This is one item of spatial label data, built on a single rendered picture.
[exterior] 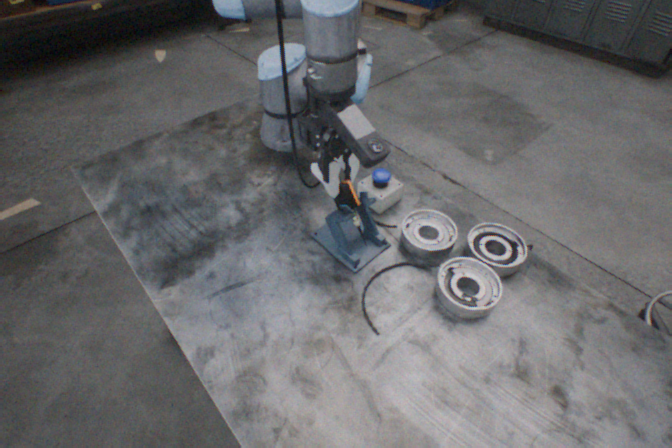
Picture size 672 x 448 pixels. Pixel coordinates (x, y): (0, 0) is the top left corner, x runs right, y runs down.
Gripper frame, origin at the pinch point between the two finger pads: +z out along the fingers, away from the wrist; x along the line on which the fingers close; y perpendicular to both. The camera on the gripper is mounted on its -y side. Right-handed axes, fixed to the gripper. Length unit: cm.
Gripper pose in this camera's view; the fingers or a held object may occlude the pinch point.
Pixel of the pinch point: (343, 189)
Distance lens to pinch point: 70.5
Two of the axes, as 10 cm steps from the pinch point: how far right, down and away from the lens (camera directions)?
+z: 0.2, 7.5, 6.7
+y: -6.8, -4.8, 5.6
